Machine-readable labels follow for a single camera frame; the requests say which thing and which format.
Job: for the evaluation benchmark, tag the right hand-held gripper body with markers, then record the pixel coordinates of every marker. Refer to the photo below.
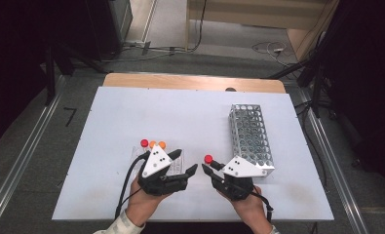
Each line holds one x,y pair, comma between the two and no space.
238,175

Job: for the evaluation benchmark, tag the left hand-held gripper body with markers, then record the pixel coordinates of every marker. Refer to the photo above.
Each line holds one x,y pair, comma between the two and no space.
157,172

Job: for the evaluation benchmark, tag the clear plastic tube rack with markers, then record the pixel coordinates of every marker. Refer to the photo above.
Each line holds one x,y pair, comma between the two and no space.
178,164

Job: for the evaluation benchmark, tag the orange cap test tube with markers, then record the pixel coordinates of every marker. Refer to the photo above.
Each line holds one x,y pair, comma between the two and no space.
152,144
161,145

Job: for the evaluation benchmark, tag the metal test tube rack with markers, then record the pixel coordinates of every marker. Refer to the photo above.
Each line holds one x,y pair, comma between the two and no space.
250,130

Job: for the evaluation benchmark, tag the person's left hand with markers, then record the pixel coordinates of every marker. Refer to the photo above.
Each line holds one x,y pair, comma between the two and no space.
144,204

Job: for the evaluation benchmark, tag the person's right hand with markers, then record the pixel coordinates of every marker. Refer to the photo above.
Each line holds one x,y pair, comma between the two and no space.
250,211

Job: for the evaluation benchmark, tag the white table cover board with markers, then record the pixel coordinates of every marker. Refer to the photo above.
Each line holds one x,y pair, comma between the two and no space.
186,117

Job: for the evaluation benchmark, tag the wooden table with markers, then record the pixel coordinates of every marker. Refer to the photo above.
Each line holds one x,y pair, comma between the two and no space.
186,82

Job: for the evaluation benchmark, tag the dark table grommet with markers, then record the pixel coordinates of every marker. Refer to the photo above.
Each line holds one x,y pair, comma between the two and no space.
230,89

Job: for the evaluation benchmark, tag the black metal stand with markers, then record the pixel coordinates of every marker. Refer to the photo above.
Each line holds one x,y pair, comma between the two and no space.
316,91

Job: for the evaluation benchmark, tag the black cabinet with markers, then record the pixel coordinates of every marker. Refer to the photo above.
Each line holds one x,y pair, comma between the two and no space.
105,26

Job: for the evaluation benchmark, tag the black tripod stand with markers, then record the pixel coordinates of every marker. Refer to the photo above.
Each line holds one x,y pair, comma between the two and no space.
50,74

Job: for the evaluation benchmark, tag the light wooden desk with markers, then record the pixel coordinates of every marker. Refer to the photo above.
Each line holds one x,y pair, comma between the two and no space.
255,13

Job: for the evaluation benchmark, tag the aluminium floor rail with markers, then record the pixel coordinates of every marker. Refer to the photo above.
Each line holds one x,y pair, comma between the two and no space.
35,130
333,162

